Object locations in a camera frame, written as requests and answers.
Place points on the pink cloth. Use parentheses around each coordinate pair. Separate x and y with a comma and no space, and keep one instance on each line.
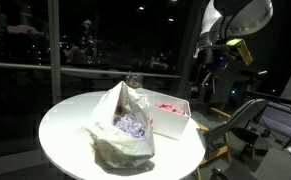
(170,108)

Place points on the clear bag of snacks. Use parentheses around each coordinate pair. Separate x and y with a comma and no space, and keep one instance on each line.
(134,80)

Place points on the white orange-striped plastic bag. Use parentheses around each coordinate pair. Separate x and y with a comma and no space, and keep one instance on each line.
(118,150)

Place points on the white plastic basket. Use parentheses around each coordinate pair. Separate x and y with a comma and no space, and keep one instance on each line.
(166,125)

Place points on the yellowish wrist camera box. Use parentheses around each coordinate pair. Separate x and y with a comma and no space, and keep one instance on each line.
(240,48)

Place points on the grey wooden-frame chair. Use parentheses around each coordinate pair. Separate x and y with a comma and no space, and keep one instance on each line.
(241,115)

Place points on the purple checkered cloth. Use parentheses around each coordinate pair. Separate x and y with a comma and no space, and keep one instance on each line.
(131,126)

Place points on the metal window railing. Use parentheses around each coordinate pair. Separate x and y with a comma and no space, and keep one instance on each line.
(85,71)

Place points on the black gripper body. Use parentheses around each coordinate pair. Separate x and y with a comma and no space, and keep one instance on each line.
(215,70)

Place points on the black boom stand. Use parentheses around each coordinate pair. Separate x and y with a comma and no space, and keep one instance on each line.
(278,99)

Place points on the grey window post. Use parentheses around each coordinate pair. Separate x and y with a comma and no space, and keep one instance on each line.
(54,50)

